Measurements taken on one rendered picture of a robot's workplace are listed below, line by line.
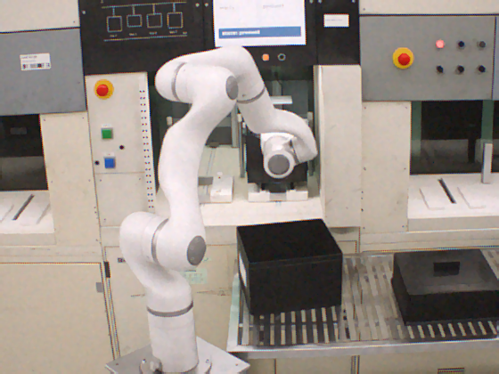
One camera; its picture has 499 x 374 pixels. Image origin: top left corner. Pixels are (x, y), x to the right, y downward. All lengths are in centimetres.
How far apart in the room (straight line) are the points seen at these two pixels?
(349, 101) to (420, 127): 64
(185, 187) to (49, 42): 88
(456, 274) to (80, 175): 126
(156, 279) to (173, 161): 30
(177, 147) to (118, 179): 79
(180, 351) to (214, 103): 63
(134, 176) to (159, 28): 51
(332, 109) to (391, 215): 44
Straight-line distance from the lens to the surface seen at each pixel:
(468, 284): 225
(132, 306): 280
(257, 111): 208
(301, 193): 279
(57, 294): 284
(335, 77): 242
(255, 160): 274
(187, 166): 185
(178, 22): 244
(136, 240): 188
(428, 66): 250
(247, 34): 243
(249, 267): 221
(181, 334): 196
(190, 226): 182
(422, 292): 220
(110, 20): 248
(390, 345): 214
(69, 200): 267
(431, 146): 306
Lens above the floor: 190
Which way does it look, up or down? 21 degrees down
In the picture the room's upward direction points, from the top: 2 degrees counter-clockwise
